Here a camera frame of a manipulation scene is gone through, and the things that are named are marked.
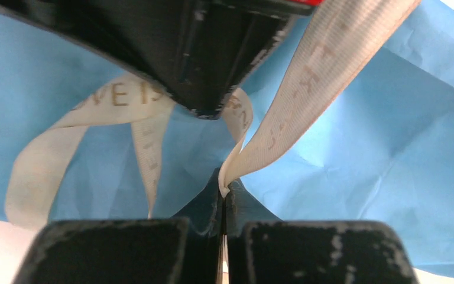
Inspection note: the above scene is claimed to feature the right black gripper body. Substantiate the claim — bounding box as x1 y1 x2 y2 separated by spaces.
0 0 319 120

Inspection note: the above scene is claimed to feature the blue wrapping paper sheet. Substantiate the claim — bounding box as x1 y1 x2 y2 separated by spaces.
0 1 454 277

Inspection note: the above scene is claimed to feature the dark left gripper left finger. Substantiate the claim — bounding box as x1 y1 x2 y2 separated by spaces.
14 170 222 283

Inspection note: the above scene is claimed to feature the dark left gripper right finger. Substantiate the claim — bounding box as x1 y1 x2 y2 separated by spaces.
225 180 418 283

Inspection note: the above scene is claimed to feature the cream lace ribbon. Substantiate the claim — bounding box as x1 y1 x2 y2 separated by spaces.
4 1 418 230

